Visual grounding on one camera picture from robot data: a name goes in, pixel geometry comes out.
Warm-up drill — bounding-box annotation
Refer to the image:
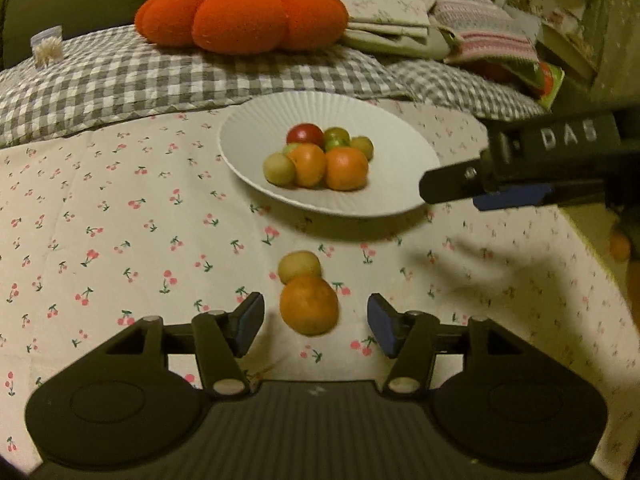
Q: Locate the orange pumpkin cushion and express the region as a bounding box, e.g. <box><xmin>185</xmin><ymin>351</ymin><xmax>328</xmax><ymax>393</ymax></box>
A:
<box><xmin>134</xmin><ymin>0</ymin><xmax>350</xmax><ymax>56</ymax></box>

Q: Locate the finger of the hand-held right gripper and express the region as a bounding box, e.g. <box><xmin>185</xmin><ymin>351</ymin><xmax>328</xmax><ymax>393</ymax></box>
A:
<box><xmin>473</xmin><ymin>184</ymin><xmax>554</xmax><ymax>212</ymax></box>
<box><xmin>419</xmin><ymin>159</ymin><xmax>489</xmax><ymax>205</ymax></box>

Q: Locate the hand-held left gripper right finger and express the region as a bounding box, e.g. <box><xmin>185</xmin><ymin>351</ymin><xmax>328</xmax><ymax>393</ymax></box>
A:
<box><xmin>367</xmin><ymin>292</ymin><xmax>537</xmax><ymax>396</ymax></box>

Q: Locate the folded floral cloth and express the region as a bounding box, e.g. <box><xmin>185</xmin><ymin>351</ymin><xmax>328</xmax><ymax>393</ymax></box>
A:
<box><xmin>325</xmin><ymin>0</ymin><xmax>463</xmax><ymax>61</ymax></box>

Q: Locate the large orange tangerine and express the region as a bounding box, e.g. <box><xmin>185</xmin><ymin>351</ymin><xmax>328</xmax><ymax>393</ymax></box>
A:
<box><xmin>279</xmin><ymin>275</ymin><xmax>340</xmax><ymax>337</ymax></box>

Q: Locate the red tomato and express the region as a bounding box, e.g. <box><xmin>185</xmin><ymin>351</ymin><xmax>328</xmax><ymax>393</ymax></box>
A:
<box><xmin>286</xmin><ymin>123</ymin><xmax>326</xmax><ymax>147</ymax></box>

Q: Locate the grey checked blanket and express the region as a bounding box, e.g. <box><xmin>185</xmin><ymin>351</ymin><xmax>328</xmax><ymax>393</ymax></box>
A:
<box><xmin>0</xmin><ymin>25</ymin><xmax>546</xmax><ymax>148</ymax></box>

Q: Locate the cherry print tablecloth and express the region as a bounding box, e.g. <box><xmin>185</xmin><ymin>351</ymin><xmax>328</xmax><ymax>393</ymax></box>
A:
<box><xmin>0</xmin><ymin>102</ymin><xmax>636</xmax><ymax>471</ymax></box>

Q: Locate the orange round object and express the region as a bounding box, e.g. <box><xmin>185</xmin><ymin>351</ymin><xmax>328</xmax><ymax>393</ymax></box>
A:
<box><xmin>609</xmin><ymin>232</ymin><xmax>632</xmax><ymax>262</ymax></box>

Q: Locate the pink striped knit pillow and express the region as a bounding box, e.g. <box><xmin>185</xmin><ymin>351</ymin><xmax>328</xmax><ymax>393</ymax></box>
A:
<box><xmin>432</xmin><ymin>0</ymin><xmax>543</xmax><ymax>81</ymax></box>

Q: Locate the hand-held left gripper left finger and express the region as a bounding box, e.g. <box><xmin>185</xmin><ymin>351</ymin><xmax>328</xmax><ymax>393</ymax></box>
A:
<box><xmin>104</xmin><ymin>291</ymin><xmax>266</xmax><ymax>399</ymax></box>

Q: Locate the white ribbed plate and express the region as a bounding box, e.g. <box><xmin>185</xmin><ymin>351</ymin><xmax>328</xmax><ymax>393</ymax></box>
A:
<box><xmin>218</xmin><ymin>92</ymin><xmax>442</xmax><ymax>218</ymax></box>

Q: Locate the red green printed bag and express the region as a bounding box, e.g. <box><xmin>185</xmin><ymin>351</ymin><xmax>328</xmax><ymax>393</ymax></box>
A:
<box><xmin>520</xmin><ymin>60</ymin><xmax>566</xmax><ymax>111</ymax></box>

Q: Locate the oval green fruit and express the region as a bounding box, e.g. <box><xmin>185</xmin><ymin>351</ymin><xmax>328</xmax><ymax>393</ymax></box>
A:
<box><xmin>322</xmin><ymin>127</ymin><xmax>352</xmax><ymax>152</ymax></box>

